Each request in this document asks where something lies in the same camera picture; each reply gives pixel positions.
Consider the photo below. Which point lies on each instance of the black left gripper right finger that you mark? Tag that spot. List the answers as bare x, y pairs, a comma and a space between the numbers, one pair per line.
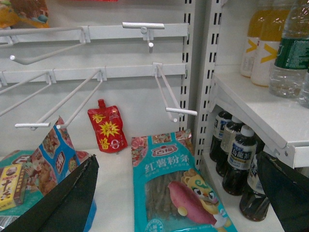
287, 190

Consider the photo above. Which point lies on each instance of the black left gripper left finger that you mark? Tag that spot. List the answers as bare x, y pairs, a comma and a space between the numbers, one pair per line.
68, 207

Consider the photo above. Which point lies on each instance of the white metal shelf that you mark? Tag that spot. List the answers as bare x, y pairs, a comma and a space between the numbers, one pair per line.
282, 124

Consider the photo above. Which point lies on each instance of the clear water bottle green label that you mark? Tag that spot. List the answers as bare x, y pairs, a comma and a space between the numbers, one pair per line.
292, 59

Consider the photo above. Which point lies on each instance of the white slotted shelf upright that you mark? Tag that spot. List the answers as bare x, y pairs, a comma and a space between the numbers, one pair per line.
199, 54

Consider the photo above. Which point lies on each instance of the dark oolong tea bottle nearest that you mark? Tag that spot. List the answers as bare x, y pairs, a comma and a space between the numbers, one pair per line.
254, 203

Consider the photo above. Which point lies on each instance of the dark oolong tea bottle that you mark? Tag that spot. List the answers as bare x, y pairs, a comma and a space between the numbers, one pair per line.
254, 203
221, 120
239, 160

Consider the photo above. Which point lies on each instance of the blue snack bag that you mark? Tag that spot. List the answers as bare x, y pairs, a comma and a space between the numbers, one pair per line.
54, 159

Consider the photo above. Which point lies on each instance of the dark oolong tea bottle front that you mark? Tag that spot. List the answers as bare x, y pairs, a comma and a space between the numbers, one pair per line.
239, 160

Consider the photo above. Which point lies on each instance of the yellow spice box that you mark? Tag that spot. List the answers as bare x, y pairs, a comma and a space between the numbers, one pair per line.
12, 186

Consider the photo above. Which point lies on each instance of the dark oolong tea bottle rear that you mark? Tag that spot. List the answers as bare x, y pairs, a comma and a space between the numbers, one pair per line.
221, 120

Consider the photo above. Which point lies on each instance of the red sauce pouch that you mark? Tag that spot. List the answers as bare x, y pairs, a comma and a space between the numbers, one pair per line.
108, 127

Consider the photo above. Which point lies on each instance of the teal sweet potato noodle bag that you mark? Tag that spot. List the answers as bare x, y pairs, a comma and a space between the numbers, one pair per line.
170, 195

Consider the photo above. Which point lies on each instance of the yellow juice bottle white label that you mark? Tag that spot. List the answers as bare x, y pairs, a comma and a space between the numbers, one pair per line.
269, 42

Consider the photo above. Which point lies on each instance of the white peg hook right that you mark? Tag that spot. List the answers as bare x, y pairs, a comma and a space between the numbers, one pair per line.
157, 72

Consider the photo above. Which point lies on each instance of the white peg hook upper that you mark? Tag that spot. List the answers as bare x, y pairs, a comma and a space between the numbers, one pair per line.
146, 30

